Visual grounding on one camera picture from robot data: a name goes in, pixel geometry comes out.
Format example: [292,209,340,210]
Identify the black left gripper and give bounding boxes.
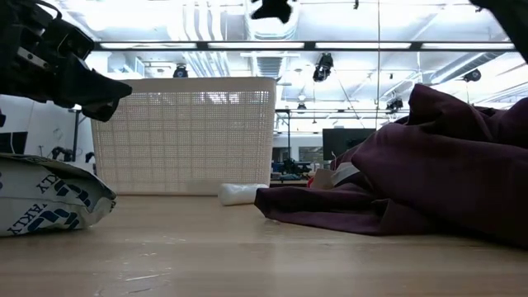
[0,0,134,123]

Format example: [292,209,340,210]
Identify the white perforated plastic basket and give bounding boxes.
[91,77,277,196]

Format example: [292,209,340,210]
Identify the white pouch with blue print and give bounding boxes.
[0,153,118,238]

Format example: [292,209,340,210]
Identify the white plastic-wrapped gauze roll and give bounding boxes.
[217,182,270,207]

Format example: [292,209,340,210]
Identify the black tripod stand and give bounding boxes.
[57,108,89,163]

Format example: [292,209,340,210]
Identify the black ceiling light truss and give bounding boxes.
[93,40,516,52]

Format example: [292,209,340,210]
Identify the small black background monitor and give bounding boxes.
[0,131,29,155]

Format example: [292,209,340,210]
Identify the thin vertical ceiling pole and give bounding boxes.
[375,0,381,130]

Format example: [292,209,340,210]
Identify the large black background monitor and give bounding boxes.
[322,128,377,162]

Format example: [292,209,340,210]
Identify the background desk with equipment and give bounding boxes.
[270,158,314,187]

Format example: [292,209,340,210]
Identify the white cloth tag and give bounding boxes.
[311,162,362,191]

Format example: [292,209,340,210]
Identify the maroon cloth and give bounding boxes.
[253,83,528,249]

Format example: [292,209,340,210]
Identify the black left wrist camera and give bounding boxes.
[57,25,96,61]

